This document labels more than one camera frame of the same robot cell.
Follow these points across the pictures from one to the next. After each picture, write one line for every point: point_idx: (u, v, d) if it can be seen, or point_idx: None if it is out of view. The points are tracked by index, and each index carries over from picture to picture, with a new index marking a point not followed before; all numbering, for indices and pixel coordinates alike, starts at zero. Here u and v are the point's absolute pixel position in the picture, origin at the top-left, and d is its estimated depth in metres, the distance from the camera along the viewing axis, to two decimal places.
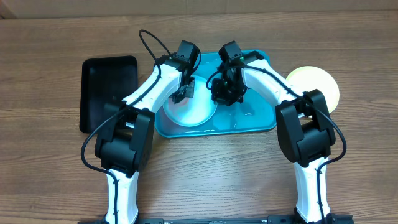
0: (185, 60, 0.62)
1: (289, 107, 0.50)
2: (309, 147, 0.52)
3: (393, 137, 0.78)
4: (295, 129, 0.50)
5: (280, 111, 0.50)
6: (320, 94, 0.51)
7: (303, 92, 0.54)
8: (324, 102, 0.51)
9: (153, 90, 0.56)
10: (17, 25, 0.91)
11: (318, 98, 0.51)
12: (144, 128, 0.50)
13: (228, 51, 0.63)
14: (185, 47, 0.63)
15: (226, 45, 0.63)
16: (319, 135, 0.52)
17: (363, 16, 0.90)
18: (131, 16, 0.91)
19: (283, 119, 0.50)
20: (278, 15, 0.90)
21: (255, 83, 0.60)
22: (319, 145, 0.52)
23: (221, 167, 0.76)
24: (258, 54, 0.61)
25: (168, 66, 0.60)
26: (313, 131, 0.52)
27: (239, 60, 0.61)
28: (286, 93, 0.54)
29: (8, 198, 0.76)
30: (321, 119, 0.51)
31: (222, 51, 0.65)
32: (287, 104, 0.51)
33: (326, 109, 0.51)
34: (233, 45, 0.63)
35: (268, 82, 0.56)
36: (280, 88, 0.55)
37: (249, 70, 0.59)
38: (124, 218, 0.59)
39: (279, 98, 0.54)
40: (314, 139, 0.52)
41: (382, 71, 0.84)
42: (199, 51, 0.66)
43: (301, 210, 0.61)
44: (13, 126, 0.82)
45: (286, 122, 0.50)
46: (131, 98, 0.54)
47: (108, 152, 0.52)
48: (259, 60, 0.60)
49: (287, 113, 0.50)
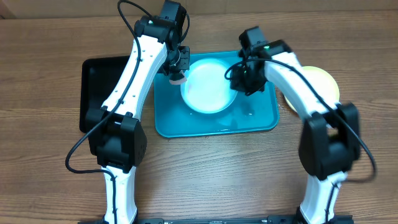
0: (170, 22, 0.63)
1: (318, 121, 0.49)
2: (333, 163, 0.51)
3: (393, 137, 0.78)
4: (323, 144, 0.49)
5: (310, 124, 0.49)
6: (354, 110, 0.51)
7: (336, 104, 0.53)
8: (356, 119, 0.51)
9: (134, 84, 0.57)
10: (17, 25, 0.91)
11: (351, 115, 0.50)
12: (130, 134, 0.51)
13: (250, 37, 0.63)
14: (170, 10, 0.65)
15: (249, 30, 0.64)
16: (346, 152, 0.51)
17: (362, 15, 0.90)
18: (131, 17, 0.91)
19: (312, 133, 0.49)
20: (278, 15, 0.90)
21: (281, 82, 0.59)
22: (343, 161, 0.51)
23: (221, 167, 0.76)
24: (286, 45, 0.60)
25: (152, 33, 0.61)
26: (339, 148, 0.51)
27: (263, 50, 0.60)
28: (316, 102, 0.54)
29: (7, 198, 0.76)
30: (350, 136, 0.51)
31: (243, 39, 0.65)
32: (318, 117, 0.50)
33: (357, 127, 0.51)
34: (256, 31, 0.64)
35: (297, 85, 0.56)
36: (311, 95, 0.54)
37: (275, 65, 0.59)
38: (123, 216, 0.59)
39: (308, 106, 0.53)
40: (339, 156, 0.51)
41: (382, 71, 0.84)
42: (186, 13, 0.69)
43: (306, 213, 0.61)
44: (14, 126, 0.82)
45: (314, 136, 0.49)
46: (111, 101, 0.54)
47: (102, 156, 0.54)
48: (286, 53, 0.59)
49: (317, 127, 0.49)
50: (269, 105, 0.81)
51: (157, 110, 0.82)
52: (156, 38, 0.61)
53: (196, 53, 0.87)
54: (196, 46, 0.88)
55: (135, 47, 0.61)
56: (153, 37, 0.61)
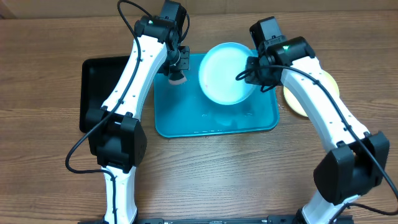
0: (170, 22, 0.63)
1: (346, 155, 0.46)
2: (351, 192, 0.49)
3: (393, 137, 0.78)
4: (345, 176, 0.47)
5: (337, 159, 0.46)
6: (384, 144, 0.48)
7: (365, 134, 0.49)
8: (385, 152, 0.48)
9: (134, 84, 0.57)
10: (18, 25, 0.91)
11: (379, 149, 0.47)
12: (130, 134, 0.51)
13: (263, 27, 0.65)
14: (170, 10, 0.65)
15: (263, 23, 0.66)
16: (367, 180, 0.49)
17: (362, 15, 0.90)
18: (131, 17, 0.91)
19: (338, 168, 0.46)
20: (278, 15, 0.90)
21: (302, 96, 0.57)
22: (362, 188, 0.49)
23: (221, 167, 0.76)
24: (308, 48, 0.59)
25: (152, 32, 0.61)
26: (360, 175, 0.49)
27: (282, 48, 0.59)
28: (344, 129, 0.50)
29: (8, 198, 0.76)
30: (375, 168, 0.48)
31: (259, 34, 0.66)
32: (344, 149, 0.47)
33: (385, 157, 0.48)
34: (270, 24, 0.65)
35: (321, 107, 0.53)
36: (336, 119, 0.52)
37: (296, 74, 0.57)
38: (123, 216, 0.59)
39: (331, 129, 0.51)
40: (360, 185, 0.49)
41: (382, 71, 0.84)
42: (186, 12, 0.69)
43: (308, 218, 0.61)
44: (14, 126, 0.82)
45: (339, 170, 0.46)
46: (111, 101, 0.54)
47: (103, 156, 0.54)
48: (309, 57, 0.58)
49: (343, 162, 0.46)
50: (269, 105, 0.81)
51: (157, 110, 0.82)
52: (157, 38, 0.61)
53: (196, 53, 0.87)
54: (196, 46, 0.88)
55: (135, 47, 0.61)
56: (154, 37, 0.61)
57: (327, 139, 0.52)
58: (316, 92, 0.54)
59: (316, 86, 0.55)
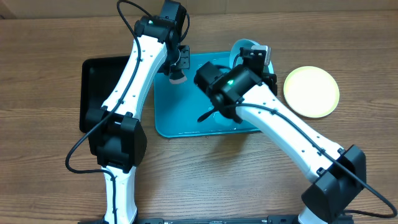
0: (170, 22, 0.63)
1: (329, 183, 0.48)
2: (342, 207, 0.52)
3: (393, 137, 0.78)
4: (334, 200, 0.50)
5: (323, 191, 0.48)
6: (359, 156, 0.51)
7: (339, 151, 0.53)
8: (362, 162, 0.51)
9: (134, 84, 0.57)
10: (18, 25, 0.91)
11: (356, 163, 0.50)
12: (130, 134, 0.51)
13: (203, 73, 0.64)
14: (170, 10, 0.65)
15: (201, 69, 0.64)
16: (353, 190, 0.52)
17: (362, 16, 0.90)
18: (131, 17, 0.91)
19: (326, 197, 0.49)
20: (278, 15, 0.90)
21: (265, 129, 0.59)
22: (351, 200, 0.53)
23: (220, 168, 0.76)
24: (251, 78, 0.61)
25: (151, 32, 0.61)
26: (347, 186, 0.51)
27: (227, 85, 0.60)
28: (318, 155, 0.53)
29: (8, 198, 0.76)
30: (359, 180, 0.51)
31: (199, 79, 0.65)
32: (326, 177, 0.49)
33: (364, 166, 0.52)
34: (208, 67, 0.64)
35: (290, 139, 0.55)
36: (306, 145, 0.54)
37: (250, 109, 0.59)
38: (123, 216, 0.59)
39: (306, 159, 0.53)
40: (348, 198, 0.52)
41: (382, 72, 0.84)
42: (186, 12, 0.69)
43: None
44: (13, 126, 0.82)
45: (329, 198, 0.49)
46: (111, 101, 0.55)
47: (103, 156, 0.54)
48: (257, 86, 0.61)
49: (329, 190, 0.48)
50: None
51: (157, 110, 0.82)
52: (156, 38, 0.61)
53: (196, 53, 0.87)
54: (196, 46, 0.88)
55: (135, 47, 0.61)
56: (153, 37, 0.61)
57: (305, 169, 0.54)
58: (279, 120, 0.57)
59: (275, 114, 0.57)
